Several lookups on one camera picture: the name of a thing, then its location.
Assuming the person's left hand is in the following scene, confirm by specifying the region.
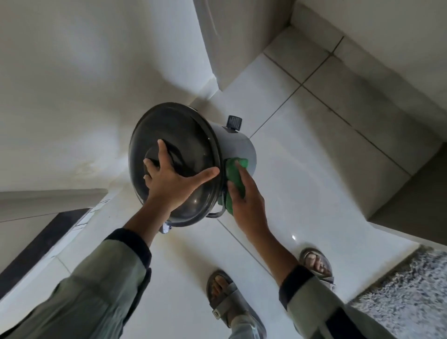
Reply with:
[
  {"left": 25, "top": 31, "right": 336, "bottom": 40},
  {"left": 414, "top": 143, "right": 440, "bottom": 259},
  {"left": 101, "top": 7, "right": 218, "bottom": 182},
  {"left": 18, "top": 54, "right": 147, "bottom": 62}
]
[{"left": 143, "top": 139, "right": 220, "bottom": 222}]

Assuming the person's right hand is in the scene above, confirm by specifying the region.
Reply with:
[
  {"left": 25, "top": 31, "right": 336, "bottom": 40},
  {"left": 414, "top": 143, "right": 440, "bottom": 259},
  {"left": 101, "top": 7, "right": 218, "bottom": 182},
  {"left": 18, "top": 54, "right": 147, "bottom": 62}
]
[{"left": 227, "top": 160, "right": 269, "bottom": 239}]

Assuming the green cleaning cloth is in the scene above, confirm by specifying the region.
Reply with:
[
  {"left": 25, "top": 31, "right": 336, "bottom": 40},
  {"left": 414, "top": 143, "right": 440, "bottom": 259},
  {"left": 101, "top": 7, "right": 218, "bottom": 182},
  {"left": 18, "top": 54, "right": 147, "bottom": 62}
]
[{"left": 217, "top": 158, "right": 249, "bottom": 216}]

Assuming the grey metal cooking pot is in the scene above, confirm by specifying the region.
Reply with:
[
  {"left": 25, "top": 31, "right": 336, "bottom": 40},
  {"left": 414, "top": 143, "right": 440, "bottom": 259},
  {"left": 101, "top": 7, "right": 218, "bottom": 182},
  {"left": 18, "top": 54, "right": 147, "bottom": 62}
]
[{"left": 160, "top": 115, "right": 258, "bottom": 234}]

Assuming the dark glass pot lid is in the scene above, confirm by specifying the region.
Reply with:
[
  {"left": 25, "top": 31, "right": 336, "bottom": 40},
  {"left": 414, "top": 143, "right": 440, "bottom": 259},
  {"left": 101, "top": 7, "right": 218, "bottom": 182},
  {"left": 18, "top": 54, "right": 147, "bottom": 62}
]
[{"left": 128, "top": 102, "right": 224, "bottom": 227}]

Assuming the person's left forearm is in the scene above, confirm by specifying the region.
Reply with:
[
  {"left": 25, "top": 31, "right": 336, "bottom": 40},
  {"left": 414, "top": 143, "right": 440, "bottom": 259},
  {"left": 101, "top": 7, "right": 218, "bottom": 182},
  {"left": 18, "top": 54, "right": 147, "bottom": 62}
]
[{"left": 0, "top": 201, "right": 175, "bottom": 339}]

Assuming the person's right forearm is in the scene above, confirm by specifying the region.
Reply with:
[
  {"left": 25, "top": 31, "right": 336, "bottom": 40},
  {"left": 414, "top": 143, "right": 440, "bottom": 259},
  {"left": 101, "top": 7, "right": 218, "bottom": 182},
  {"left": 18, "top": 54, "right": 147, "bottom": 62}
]
[{"left": 251, "top": 224, "right": 397, "bottom": 339}]

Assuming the grey right sandal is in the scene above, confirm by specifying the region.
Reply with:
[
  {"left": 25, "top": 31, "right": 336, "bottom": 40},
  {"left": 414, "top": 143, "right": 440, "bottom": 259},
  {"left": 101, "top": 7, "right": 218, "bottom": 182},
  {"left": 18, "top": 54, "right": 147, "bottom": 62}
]
[{"left": 299, "top": 247, "right": 336, "bottom": 292}]

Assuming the grey sandal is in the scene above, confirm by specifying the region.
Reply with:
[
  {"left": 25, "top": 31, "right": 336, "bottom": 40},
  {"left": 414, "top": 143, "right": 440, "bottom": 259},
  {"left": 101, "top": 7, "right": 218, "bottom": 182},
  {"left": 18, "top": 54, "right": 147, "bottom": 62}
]
[
  {"left": 299, "top": 247, "right": 336, "bottom": 292},
  {"left": 206, "top": 269, "right": 268, "bottom": 339}
]

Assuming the grey left sandal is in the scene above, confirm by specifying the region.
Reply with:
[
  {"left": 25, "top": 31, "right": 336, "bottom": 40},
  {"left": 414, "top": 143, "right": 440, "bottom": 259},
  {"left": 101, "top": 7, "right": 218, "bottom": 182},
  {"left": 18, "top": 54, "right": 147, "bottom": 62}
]
[{"left": 206, "top": 269, "right": 268, "bottom": 339}]

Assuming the grey shaggy rug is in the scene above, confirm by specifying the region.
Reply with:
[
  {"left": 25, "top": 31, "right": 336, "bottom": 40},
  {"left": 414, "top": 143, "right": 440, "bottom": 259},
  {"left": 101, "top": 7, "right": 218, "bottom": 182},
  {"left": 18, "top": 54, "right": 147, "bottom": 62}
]
[{"left": 350, "top": 245, "right": 447, "bottom": 339}]

